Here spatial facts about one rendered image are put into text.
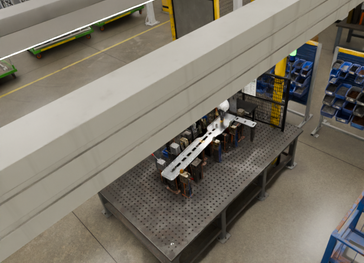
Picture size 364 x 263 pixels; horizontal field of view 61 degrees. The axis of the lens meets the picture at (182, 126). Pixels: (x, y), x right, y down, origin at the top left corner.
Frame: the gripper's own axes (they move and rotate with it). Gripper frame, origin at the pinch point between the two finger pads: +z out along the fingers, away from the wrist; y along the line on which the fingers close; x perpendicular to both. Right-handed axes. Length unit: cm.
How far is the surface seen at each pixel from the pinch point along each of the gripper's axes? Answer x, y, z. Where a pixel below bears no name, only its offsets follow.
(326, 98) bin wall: 156, 89, 32
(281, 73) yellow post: 58, 52, -52
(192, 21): 173, -174, -44
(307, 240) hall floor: -40, 146, 106
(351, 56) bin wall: 169, 106, -38
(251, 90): 54, 14, -17
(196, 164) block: -85, 20, 3
